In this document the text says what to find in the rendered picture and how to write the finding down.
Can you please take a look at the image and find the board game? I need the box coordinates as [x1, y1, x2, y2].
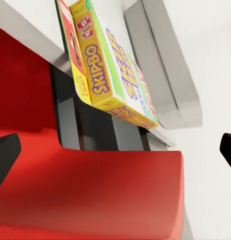
[56, 0, 159, 130]

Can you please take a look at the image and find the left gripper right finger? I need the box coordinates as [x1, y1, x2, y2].
[219, 133, 231, 167]

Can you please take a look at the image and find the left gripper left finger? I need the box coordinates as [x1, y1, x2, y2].
[0, 133, 22, 186]

